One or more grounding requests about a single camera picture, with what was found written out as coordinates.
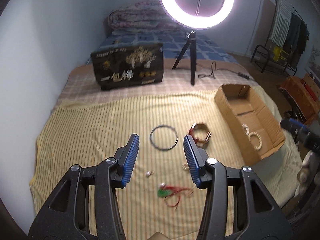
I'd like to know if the white ring light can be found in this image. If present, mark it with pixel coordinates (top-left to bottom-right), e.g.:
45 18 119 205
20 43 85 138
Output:
160 0 234 30

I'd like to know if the green red string charm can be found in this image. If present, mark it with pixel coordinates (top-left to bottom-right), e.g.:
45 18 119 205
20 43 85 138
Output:
157 183 194 209

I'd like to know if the clothes drying rack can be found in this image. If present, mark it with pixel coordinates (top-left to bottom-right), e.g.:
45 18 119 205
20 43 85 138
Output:
266 0 310 70

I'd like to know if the cream bead bracelet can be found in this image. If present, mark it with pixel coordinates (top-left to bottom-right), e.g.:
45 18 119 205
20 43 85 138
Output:
248 131 265 151

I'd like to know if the black tripod stand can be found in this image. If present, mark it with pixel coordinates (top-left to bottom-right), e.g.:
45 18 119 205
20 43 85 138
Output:
171 30 198 86

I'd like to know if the black metal chair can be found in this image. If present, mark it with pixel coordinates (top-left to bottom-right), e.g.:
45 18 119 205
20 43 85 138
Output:
250 44 297 76

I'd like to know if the small pearl earring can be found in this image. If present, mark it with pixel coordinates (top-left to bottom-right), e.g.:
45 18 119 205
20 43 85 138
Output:
145 171 155 178

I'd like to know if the yellow striped bed sheet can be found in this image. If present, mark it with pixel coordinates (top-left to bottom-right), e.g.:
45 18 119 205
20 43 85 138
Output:
30 86 302 239

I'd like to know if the dark metal bangle ring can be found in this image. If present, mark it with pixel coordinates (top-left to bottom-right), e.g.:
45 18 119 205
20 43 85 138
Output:
149 125 180 151

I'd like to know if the folded floral quilt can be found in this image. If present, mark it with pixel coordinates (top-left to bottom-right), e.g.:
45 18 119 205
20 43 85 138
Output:
104 1 183 35

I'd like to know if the orange wooden cabinet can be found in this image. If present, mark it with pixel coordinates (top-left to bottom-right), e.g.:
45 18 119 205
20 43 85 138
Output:
279 76 319 125

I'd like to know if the brown cardboard box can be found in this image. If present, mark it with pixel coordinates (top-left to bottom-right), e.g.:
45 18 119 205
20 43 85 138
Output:
214 84 285 166

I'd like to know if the black power cable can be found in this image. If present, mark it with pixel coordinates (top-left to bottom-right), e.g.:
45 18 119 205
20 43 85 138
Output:
196 61 251 80

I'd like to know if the black printed snack bag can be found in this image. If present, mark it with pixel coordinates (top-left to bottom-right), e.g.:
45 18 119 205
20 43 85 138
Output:
91 43 164 90

